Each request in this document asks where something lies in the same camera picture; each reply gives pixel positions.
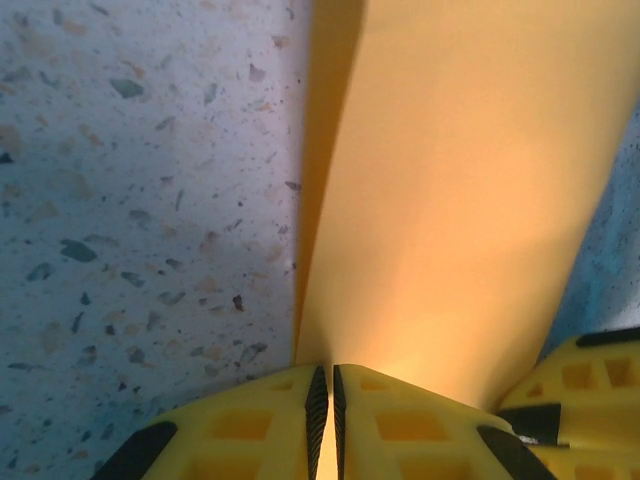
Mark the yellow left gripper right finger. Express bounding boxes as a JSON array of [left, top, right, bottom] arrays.
[[333, 363, 556, 480]]

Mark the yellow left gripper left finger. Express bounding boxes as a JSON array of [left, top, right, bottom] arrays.
[[94, 363, 329, 480]]

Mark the orange square paper sheet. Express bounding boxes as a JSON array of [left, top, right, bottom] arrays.
[[291, 0, 640, 480]]

